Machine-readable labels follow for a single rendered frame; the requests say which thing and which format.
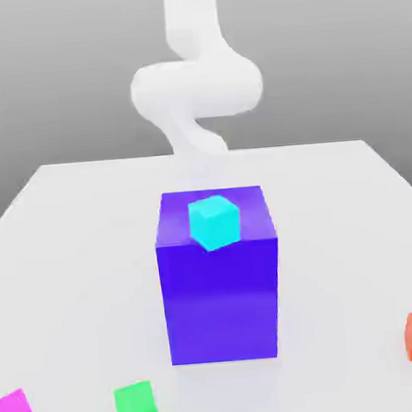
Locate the small cyan cube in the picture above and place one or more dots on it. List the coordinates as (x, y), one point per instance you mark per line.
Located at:
(214, 222)

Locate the large blue box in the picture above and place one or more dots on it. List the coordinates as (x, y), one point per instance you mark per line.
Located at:
(220, 302)

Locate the small green cube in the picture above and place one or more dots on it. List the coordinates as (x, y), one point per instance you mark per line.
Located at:
(136, 408)

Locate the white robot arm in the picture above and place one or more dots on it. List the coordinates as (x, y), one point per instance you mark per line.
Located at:
(196, 88)

